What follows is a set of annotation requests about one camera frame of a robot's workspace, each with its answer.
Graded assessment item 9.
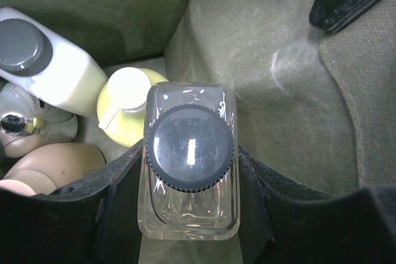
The olive green canvas bag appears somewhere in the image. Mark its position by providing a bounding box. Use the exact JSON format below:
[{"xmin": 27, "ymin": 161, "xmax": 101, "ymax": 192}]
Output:
[{"xmin": 0, "ymin": 0, "xmax": 396, "ymax": 264}]

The white rectangular bottle black cap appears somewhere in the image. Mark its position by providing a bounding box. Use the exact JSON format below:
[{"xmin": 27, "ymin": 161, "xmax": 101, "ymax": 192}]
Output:
[{"xmin": 1, "ymin": 7, "xmax": 108, "ymax": 118}]

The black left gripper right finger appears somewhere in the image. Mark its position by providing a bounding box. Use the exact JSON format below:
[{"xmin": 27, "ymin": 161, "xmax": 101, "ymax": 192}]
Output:
[{"xmin": 238, "ymin": 148, "xmax": 395, "ymax": 263}]

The beige pump lotion bottle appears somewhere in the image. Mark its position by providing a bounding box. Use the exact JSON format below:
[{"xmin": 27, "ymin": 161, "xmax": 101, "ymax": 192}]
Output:
[{"xmin": 1, "ymin": 143, "xmax": 106, "ymax": 196}]

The yellow-green pump soap bottle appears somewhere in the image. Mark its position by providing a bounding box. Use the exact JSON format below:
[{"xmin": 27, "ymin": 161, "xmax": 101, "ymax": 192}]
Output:
[{"xmin": 97, "ymin": 67, "xmax": 168, "ymax": 148}]

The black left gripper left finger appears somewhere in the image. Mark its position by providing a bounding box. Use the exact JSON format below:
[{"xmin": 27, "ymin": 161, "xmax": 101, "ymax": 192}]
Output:
[{"xmin": 1, "ymin": 143, "xmax": 142, "ymax": 263}]

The clear square bottle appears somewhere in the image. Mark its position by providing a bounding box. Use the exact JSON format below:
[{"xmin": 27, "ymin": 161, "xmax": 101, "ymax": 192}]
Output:
[{"xmin": 137, "ymin": 82, "xmax": 240, "ymax": 241}]

